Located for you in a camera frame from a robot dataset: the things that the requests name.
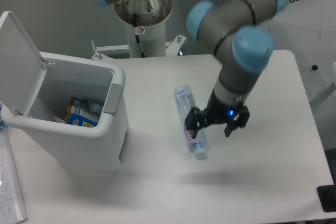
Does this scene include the white metal base frame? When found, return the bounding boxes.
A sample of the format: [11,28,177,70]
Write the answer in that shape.
[91,34,187,61]

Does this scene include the clear plastic water bottle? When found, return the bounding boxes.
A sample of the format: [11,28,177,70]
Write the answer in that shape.
[174,85,207,161]

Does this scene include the blue cartoon snack bag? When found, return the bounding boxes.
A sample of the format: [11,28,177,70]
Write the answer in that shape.
[65,97,103,127]

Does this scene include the black device at edge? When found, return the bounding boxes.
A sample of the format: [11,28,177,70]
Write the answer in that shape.
[316,149,336,212]

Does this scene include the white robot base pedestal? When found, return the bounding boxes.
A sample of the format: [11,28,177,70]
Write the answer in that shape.
[124,21,166,54]

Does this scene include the white trash can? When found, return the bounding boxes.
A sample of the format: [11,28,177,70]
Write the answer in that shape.
[1,53,128,171]

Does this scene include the black cable on pedestal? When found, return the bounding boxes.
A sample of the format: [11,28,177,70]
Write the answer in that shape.
[133,14,145,58]

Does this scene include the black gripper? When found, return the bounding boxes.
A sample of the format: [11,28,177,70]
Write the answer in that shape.
[185,90,250,138]

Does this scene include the white trash can lid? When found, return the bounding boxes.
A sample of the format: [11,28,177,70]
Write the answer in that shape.
[1,11,47,115]

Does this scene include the grey robot arm, blue caps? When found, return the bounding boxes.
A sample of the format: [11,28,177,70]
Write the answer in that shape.
[96,0,288,137]

